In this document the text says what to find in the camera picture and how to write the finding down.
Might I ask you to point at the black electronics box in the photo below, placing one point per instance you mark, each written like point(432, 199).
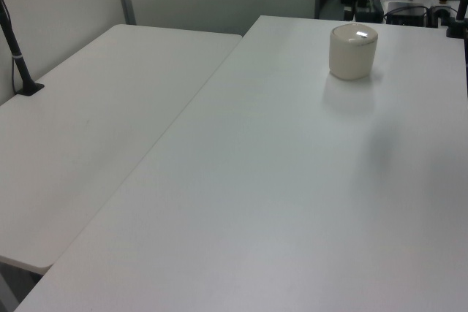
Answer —
point(406, 14)

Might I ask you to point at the black stand clamp base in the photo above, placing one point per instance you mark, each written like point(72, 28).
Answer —
point(31, 88)

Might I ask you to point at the white ceramic cup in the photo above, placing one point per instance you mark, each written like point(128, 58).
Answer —
point(351, 57)

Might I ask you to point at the black camera stand pole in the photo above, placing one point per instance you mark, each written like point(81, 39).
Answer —
point(17, 57)

